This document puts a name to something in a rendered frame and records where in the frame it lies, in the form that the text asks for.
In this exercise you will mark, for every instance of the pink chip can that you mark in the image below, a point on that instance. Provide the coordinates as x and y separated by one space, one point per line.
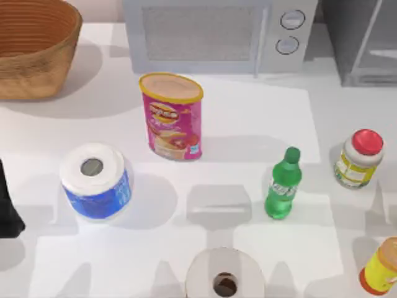
173 124

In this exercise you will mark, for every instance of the green bottle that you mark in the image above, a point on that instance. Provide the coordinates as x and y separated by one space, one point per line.
282 186

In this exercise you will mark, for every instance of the blue wrapped toilet paper roll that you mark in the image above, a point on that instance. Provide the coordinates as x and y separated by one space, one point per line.
96 186

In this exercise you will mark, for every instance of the pale microwave oven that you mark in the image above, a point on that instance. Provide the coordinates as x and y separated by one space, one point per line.
217 34

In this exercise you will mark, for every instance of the plain white paper roll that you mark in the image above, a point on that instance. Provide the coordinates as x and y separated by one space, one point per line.
224 273

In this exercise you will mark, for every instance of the round microwave knob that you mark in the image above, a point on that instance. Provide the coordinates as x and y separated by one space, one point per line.
292 18
287 45

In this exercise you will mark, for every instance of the red lidded jar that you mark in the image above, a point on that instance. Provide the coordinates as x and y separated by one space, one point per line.
358 161

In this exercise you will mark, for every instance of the brown woven basket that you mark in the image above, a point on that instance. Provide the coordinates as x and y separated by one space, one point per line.
34 59

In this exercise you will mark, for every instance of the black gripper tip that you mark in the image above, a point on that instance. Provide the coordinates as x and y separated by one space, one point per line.
7 205

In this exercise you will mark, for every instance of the yellow and orange can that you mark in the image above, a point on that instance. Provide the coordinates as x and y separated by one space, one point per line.
380 270

